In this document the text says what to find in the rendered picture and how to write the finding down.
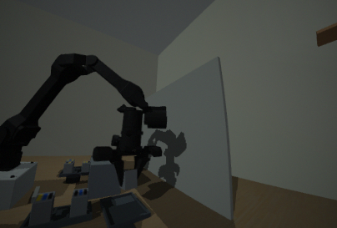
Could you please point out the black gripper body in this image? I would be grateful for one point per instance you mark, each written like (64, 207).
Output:
(131, 141)

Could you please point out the dark grey flat panel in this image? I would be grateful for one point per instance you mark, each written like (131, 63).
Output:
(195, 145)

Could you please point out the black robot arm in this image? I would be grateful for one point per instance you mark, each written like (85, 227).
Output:
(17, 131)

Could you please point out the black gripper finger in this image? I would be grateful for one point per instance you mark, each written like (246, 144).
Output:
(140, 163)
(119, 165)

